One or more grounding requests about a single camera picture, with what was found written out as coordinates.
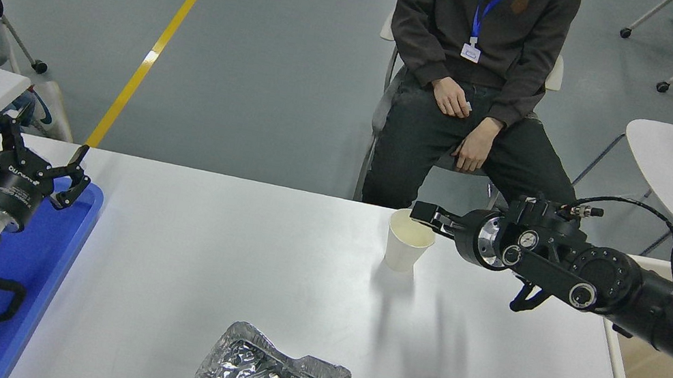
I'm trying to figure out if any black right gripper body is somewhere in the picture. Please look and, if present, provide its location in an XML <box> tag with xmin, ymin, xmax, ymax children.
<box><xmin>450</xmin><ymin>204</ymin><xmax>500</xmax><ymax>270</ymax></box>

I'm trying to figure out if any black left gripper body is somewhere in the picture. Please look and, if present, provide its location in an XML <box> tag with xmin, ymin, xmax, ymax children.
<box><xmin>0</xmin><ymin>154</ymin><xmax>60</xmax><ymax>233</ymax></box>

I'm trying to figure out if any white paper cup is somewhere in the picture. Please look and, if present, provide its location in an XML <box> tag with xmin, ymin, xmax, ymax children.
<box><xmin>380</xmin><ymin>206</ymin><xmax>441</xmax><ymax>278</ymax></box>

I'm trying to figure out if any person's left hand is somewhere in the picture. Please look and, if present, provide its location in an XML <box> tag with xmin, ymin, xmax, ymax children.
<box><xmin>451</xmin><ymin>113</ymin><xmax>506</xmax><ymax>178</ymax></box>

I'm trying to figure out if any person's right hand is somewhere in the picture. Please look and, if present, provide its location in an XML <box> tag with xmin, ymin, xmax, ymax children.
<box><xmin>426</xmin><ymin>74</ymin><xmax>478</xmax><ymax>121</ymax></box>

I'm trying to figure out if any grey padded armchair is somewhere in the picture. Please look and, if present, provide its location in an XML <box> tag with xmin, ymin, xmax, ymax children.
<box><xmin>351</xmin><ymin>12</ymin><xmax>570</xmax><ymax>233</ymax></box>

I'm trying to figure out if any yellow floor tape line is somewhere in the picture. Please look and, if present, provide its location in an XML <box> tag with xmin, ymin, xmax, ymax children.
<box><xmin>85</xmin><ymin>0</ymin><xmax>237</xmax><ymax>168</ymax></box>

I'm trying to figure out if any blue lanyard with badge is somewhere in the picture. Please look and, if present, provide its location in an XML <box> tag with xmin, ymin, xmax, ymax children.
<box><xmin>460</xmin><ymin>0</ymin><xmax>521</xmax><ymax>70</ymax></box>

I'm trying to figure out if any person with blue lanyard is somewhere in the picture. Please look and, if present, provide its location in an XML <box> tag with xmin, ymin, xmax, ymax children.
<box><xmin>359</xmin><ymin>0</ymin><xmax>613</xmax><ymax>241</ymax></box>

